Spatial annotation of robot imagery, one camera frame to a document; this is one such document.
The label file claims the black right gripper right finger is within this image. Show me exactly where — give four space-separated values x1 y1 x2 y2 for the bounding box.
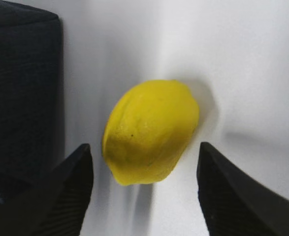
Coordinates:
196 142 289 236

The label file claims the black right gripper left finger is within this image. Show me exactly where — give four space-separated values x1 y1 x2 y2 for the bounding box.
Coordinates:
0 144 94 236

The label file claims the dark navy fabric lunch bag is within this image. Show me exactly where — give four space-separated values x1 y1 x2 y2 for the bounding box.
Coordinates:
0 0 62 204

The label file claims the yellow lemon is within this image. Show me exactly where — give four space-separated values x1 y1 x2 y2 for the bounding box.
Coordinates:
101 80 199 186

